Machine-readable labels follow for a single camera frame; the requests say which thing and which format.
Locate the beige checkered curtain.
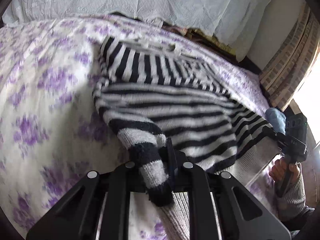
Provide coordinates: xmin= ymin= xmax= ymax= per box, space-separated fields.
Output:
xmin=259 ymin=3 xmax=319 ymax=111

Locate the white lace cover cloth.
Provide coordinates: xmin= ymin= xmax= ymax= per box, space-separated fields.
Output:
xmin=2 ymin=0 xmax=271 ymax=61

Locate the person's right hand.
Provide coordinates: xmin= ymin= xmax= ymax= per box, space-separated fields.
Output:
xmin=268 ymin=157 xmax=300 ymax=184

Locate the black white striped knit sweater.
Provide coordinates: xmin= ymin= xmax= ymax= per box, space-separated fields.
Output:
xmin=93 ymin=36 xmax=279 ymax=239

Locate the purple floral white bedspread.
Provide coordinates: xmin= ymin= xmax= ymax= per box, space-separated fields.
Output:
xmin=1 ymin=16 xmax=269 ymax=237

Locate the grey knit right sleeve forearm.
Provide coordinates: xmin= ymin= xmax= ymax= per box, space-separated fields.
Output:
xmin=274 ymin=163 xmax=315 ymax=222

